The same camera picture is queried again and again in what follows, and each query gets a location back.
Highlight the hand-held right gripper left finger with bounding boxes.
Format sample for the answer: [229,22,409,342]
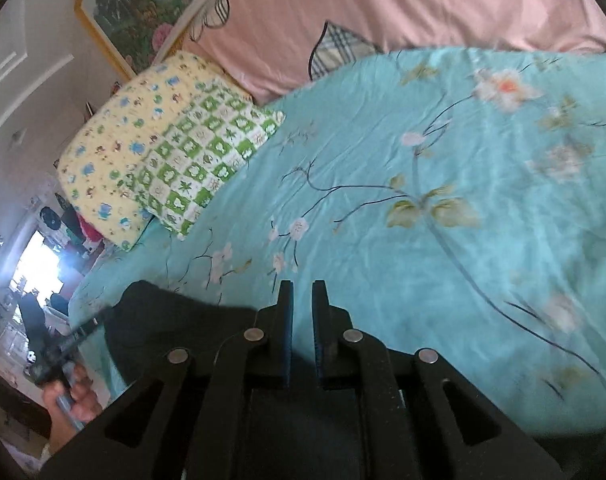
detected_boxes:
[40,280,294,480]

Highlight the person's left forearm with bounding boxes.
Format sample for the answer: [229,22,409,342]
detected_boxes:
[44,412,86,461]

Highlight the green checked pillow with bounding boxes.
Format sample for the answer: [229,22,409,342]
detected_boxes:
[124,80,287,242]

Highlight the red cloth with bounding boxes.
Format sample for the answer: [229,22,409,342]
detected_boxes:
[79,214,106,251]

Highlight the pink printed bed sheet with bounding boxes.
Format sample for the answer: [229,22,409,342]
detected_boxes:
[189,0,606,107]

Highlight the dark hanging clothes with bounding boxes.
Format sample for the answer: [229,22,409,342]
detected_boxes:
[37,191,91,261]

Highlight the black pants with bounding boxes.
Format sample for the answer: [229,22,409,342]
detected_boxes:
[104,280,265,401]

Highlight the framed garden painting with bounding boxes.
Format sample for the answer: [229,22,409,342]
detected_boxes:
[74,0,246,81]

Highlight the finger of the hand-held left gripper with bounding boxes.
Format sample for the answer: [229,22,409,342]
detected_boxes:
[69,307,112,348]

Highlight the yellow printed pillow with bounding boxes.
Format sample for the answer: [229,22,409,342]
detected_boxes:
[57,51,256,253]

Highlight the person's left hand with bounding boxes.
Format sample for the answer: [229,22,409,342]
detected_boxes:
[42,364,104,427]

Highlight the bright window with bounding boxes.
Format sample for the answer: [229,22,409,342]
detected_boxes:
[10,230,71,311]

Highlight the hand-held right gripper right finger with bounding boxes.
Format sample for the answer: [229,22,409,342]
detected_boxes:
[311,280,565,480]

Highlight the turquoise floral blanket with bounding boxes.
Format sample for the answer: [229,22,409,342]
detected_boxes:
[68,46,606,441]

